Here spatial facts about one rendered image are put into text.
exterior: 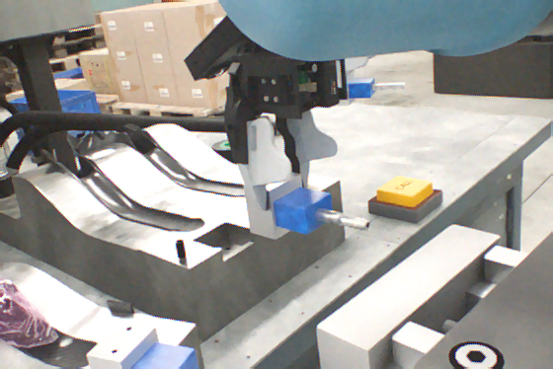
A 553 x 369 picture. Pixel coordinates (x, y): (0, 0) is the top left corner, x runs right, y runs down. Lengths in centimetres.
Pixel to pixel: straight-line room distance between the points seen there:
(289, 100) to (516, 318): 33
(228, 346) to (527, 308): 43
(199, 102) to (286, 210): 413
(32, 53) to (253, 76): 102
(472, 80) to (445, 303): 443
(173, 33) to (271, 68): 421
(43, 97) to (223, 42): 100
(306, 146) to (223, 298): 19
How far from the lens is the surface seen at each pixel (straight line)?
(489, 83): 469
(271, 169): 53
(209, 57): 57
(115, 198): 81
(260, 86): 53
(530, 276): 25
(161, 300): 66
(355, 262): 74
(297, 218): 55
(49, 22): 146
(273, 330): 63
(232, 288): 64
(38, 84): 150
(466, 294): 35
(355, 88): 104
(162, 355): 51
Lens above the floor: 116
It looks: 21 degrees down
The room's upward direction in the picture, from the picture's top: 8 degrees counter-clockwise
